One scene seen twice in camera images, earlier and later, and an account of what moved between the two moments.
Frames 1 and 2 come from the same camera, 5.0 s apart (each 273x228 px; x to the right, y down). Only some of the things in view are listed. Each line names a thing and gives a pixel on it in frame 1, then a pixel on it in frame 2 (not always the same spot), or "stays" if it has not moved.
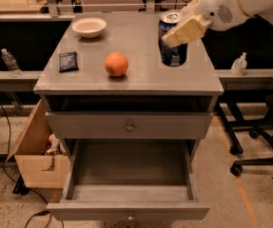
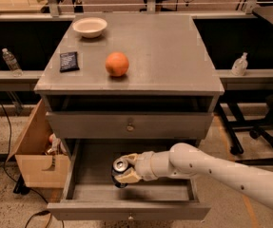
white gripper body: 222,8 → 144,165
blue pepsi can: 171,56 → 120,164
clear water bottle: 11,63 stays
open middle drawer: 128,180 stays
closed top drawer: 126,125 stays
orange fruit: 116,64 stays
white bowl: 89,28 stays
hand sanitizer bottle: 239,66 stays
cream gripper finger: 185,31 → 128,177
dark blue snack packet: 68,62 stays
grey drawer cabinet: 109,100 stays
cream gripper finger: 196,7 → 130,158
